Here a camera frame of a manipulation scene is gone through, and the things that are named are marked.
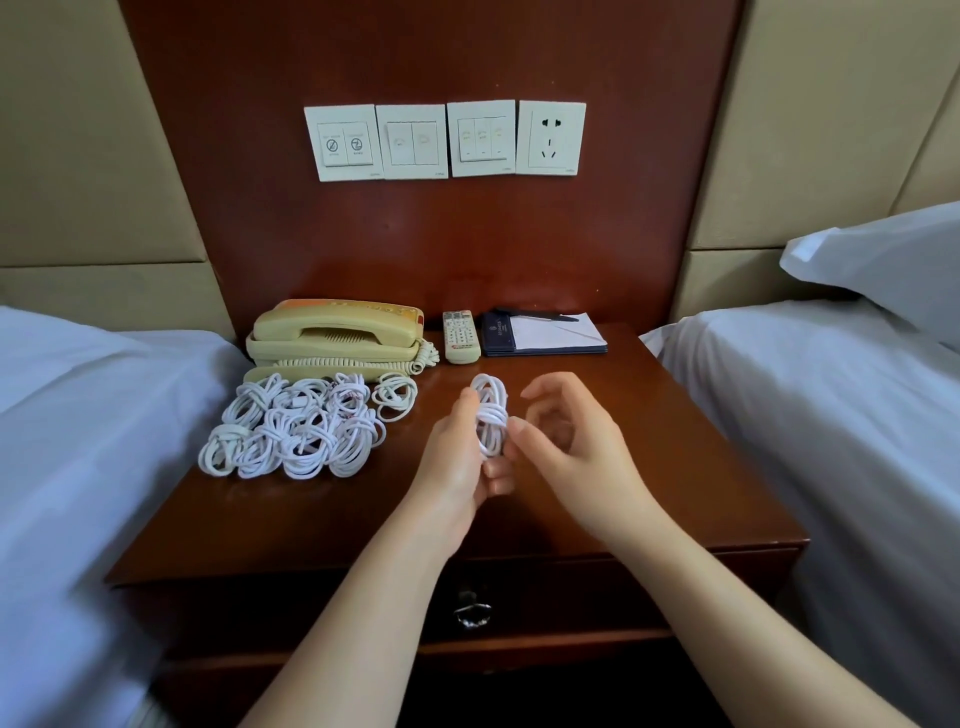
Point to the person's left hand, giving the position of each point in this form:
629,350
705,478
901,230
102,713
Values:
446,469

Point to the person's right hand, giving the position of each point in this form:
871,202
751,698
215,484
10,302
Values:
600,472

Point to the person's right thumb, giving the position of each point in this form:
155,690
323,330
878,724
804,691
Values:
532,439

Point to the person's left thumb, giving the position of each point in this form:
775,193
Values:
466,416

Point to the person's left forearm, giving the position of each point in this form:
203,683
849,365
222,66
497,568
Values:
360,637

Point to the person's right forearm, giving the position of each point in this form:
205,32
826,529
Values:
735,637

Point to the white remote control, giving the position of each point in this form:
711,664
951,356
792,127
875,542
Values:
460,337

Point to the dark blue notepad holder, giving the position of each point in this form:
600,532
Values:
496,337

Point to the white notepad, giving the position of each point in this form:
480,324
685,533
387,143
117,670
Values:
559,334

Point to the black pen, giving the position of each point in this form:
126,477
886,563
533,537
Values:
536,315

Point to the metal drawer knob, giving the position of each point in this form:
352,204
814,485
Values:
472,609

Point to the brown wooden nightstand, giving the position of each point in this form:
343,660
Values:
300,525

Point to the bed with white sheet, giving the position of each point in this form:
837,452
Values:
82,480
840,465

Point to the white pillow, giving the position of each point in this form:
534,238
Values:
892,262

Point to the beige padded headboard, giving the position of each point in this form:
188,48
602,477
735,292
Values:
817,120
82,165

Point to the brown wooden wall panel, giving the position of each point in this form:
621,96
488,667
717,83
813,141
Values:
435,240

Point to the white triple rocker switch panel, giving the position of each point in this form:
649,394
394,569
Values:
481,139

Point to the white double rocker switch panel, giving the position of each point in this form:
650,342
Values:
412,142

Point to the white wall power socket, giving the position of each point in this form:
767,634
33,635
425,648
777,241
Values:
550,138

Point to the white two-button switch panel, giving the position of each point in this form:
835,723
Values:
344,143

